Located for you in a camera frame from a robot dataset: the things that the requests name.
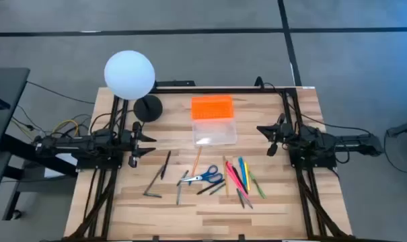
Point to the black desk leg beam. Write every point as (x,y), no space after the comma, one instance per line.
(21,151)

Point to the pink crayon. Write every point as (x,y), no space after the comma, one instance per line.
(230,166)

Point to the grey stand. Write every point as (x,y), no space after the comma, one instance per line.
(405,127)

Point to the green crayon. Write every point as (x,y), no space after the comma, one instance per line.
(217,189)
(240,198)

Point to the grey pen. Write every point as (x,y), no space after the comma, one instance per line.
(179,195)
(183,177)
(154,180)

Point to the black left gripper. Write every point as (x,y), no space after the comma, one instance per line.
(135,144)

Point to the black desk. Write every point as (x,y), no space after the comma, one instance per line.
(4,101)

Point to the pink pen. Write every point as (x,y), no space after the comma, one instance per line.
(235,181)

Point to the black caster wheel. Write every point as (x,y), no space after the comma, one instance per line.
(16,214)

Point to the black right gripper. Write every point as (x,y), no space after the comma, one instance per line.
(285,132)

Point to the blue pen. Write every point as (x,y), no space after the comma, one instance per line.
(242,169)

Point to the light green pen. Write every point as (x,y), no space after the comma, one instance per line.
(257,185)

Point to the clear box with orange lid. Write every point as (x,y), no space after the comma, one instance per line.
(211,107)

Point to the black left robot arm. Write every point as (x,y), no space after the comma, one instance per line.
(72,144)

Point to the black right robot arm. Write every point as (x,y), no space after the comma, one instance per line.
(324,141)

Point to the orange pencil blue eraser cap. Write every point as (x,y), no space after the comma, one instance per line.
(196,163)

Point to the yellow pen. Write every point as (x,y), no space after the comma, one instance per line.
(247,174)

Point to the black table edge bracket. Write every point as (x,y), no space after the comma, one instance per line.
(241,238)
(155,238)

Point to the white globe lamp black base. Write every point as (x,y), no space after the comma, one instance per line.
(129,75)

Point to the yellow pencil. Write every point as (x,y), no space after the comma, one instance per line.
(225,176)

